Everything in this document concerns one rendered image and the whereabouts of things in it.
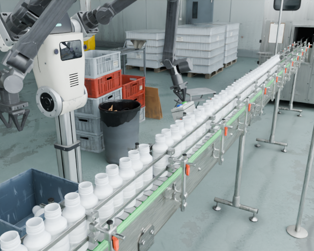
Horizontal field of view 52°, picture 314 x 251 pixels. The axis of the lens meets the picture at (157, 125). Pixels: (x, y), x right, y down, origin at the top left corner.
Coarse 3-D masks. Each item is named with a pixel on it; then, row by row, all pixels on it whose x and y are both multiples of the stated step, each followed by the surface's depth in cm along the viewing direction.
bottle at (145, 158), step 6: (144, 144) 113; (138, 150) 112; (144, 150) 110; (144, 156) 111; (150, 156) 112; (144, 162) 110; (150, 162) 111; (150, 168) 112; (144, 174) 112; (150, 174) 113; (144, 180) 113; (150, 180) 114; (150, 186) 114
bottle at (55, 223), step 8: (48, 208) 78; (56, 208) 79; (48, 216) 76; (56, 216) 77; (48, 224) 77; (56, 224) 77; (64, 224) 78; (56, 232) 76; (64, 240) 79; (56, 248) 78; (64, 248) 79
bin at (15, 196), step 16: (16, 176) 135; (32, 176) 143; (48, 176) 137; (0, 192) 130; (16, 192) 137; (32, 192) 144; (48, 192) 141; (64, 192) 135; (0, 208) 131; (16, 208) 138; (32, 208) 146; (0, 224) 108; (16, 224) 139
